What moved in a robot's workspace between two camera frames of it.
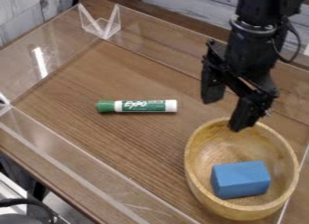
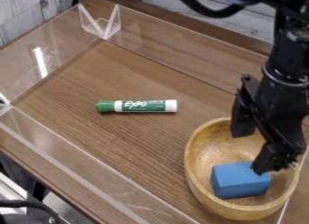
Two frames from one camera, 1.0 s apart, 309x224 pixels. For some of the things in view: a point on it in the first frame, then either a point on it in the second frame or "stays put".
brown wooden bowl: x=215 y=144 stays put
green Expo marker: x=137 y=106 stays put
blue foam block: x=241 y=179 stays put
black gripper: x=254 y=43 to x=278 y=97
